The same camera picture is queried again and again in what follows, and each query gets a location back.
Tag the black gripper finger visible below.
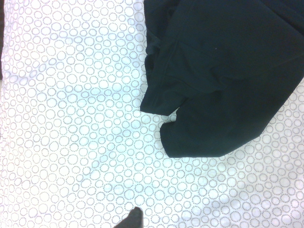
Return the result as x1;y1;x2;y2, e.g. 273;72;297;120
117;206;144;228

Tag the black sweatpants bundle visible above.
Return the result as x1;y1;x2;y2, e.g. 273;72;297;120
140;0;304;159

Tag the white circle-print bed sheet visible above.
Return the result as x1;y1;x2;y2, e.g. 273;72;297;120
0;0;304;228

